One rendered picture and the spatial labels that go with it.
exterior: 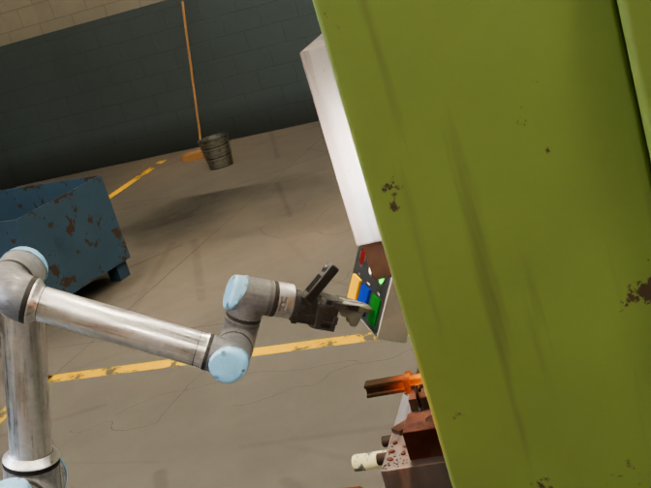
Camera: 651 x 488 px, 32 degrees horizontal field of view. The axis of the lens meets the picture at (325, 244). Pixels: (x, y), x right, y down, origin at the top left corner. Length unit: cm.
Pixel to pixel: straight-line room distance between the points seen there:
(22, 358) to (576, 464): 152
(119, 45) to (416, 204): 1014
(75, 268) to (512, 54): 594
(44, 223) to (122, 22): 477
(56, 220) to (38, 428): 444
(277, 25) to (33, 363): 837
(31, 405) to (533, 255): 160
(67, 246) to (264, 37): 435
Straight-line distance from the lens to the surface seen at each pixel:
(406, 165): 181
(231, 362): 272
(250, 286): 281
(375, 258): 231
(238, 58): 1133
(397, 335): 289
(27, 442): 308
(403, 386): 250
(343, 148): 220
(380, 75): 178
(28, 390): 302
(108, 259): 771
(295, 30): 1105
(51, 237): 739
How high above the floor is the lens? 203
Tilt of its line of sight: 16 degrees down
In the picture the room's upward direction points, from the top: 17 degrees counter-clockwise
